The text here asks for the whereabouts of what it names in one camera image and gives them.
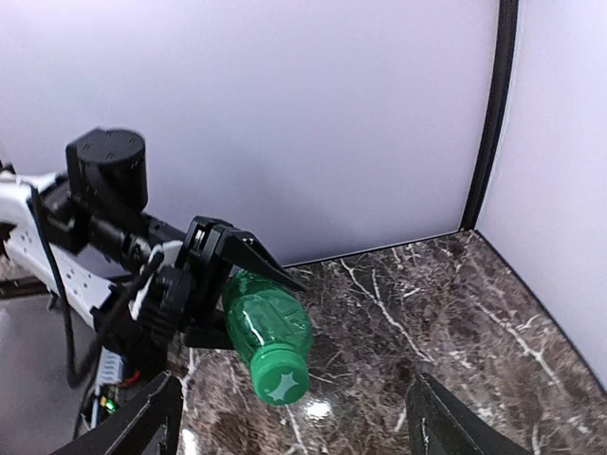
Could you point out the left black frame post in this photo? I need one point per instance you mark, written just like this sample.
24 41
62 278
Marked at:
496 106

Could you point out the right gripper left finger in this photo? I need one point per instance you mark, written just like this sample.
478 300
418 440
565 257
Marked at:
148 424

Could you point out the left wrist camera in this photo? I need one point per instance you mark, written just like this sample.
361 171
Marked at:
160 303

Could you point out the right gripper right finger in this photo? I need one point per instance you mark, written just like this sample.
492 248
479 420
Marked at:
439 423

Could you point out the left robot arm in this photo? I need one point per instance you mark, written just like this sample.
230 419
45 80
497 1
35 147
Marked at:
100 201

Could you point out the green plastic bottle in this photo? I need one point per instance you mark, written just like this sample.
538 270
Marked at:
272 333

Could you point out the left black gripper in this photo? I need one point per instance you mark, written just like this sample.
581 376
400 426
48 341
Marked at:
200 257

